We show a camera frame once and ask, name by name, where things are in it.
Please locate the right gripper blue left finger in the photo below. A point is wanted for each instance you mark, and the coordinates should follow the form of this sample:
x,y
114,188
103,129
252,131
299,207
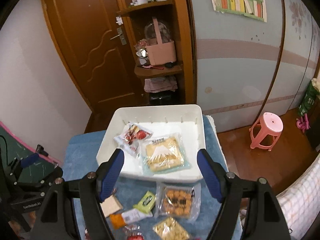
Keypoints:
x,y
94,188

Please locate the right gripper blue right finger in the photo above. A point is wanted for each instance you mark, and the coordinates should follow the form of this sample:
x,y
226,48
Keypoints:
x,y
225,191

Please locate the beige wafer cracker pack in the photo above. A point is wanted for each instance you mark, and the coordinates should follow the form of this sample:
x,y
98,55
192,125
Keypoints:
x,y
110,206

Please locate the orange white snack bar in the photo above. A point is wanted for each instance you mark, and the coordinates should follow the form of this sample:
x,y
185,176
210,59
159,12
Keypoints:
x,y
128,217

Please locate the clear bag fried balls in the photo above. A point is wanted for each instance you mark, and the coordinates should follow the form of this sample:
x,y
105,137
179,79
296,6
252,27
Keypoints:
x,y
179,201

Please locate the green small snack packet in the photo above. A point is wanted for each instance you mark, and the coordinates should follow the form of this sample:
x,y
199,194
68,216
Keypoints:
x,y
146,204

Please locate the red candy clear packet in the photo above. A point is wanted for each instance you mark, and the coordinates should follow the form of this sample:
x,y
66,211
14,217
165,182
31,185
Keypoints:
x,y
133,232

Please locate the red white snack packet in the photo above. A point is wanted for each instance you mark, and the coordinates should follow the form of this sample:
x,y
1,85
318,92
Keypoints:
x,y
129,139

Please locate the mountain print cracker pack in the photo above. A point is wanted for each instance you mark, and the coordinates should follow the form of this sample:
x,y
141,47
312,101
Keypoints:
x,y
163,154

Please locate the yellow puffed snack pack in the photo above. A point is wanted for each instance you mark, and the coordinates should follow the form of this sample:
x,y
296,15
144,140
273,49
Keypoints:
x,y
170,229

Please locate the blue plush table cloth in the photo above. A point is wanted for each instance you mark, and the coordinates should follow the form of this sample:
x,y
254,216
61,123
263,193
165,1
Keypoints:
x,y
80,159

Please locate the pink plastic stool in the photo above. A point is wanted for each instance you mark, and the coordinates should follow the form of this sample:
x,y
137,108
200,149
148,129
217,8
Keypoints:
x,y
268,124

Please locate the white checked bedding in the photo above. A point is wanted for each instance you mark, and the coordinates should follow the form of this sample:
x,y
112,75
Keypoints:
x,y
300,201

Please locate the white plastic storage bin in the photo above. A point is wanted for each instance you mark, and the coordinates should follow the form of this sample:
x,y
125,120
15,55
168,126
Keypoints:
x,y
161,120

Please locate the folded pink cloths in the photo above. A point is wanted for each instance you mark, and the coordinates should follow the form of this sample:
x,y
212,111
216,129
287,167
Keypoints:
x,y
160,84

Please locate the green flower wrap bag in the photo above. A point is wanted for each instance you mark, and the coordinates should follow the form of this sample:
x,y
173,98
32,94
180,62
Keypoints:
x,y
310,96

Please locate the brown wooden door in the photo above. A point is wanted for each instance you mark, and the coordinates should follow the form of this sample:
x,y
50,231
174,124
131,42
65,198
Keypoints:
x,y
101,69

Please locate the wooden corner shelf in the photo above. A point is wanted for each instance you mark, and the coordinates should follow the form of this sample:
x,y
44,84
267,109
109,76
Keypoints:
x,y
176,15

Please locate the green chalkboard pink frame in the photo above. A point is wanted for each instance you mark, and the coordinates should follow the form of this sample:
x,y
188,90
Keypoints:
x,y
22,163

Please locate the pink handled basket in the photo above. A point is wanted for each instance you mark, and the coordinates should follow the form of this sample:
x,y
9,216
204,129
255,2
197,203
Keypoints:
x,y
160,46

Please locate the silver door handle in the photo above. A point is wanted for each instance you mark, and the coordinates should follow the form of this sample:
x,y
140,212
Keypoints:
x,y
121,36

